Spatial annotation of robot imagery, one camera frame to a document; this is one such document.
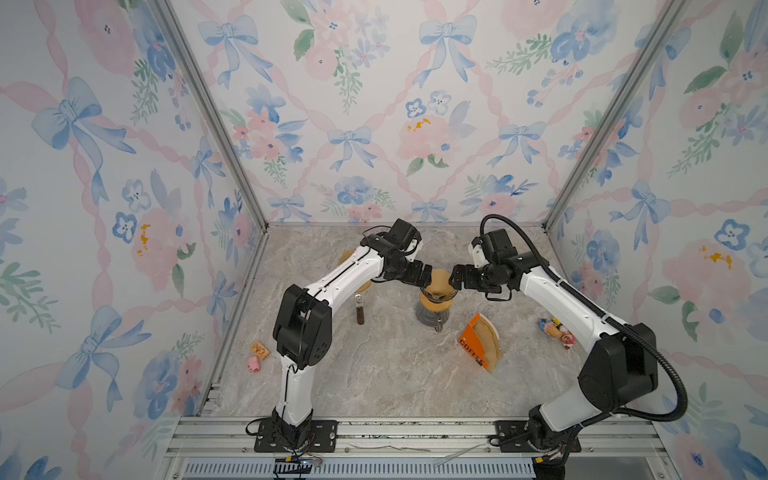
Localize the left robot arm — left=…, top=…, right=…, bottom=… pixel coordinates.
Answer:
left=272, top=219, right=432, bottom=444

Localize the brown paper coffee filter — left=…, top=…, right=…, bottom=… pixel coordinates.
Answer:
left=338, top=249, right=355, bottom=267

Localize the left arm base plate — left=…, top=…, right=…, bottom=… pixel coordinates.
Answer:
left=254, top=419, right=339, bottom=454

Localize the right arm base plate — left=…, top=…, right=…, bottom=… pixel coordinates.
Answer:
left=489, top=420, right=536, bottom=453

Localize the small colourful toy figure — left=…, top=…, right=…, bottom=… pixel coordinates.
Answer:
left=538, top=318, right=577, bottom=350

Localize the black corrugated cable conduit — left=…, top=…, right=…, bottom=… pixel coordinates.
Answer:
left=479, top=214, right=689, bottom=423

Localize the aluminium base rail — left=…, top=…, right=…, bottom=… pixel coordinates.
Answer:
left=156, top=417, right=680, bottom=479

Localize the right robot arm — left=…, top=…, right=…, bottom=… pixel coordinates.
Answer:
left=450, top=229, right=659, bottom=452

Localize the orange coffee filter pack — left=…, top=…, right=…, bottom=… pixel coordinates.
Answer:
left=458, top=313, right=502, bottom=373

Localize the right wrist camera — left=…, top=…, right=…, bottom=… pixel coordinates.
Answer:
left=468, top=237, right=488, bottom=268

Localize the small pink toy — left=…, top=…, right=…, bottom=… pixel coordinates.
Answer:
left=247, top=356, right=262, bottom=373

